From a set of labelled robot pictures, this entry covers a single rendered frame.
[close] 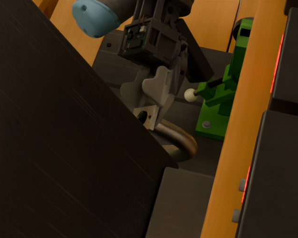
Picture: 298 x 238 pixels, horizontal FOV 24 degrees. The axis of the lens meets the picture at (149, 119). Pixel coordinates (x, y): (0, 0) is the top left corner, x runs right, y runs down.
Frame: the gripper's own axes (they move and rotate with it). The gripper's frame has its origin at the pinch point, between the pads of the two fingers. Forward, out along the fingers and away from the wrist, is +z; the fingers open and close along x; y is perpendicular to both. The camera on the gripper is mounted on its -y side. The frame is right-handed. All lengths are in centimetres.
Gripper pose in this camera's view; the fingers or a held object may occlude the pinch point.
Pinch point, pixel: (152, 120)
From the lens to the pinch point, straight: 107.3
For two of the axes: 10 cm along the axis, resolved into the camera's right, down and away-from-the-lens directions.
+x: 6.2, -0.6, -7.8
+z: -2.3, 9.4, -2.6
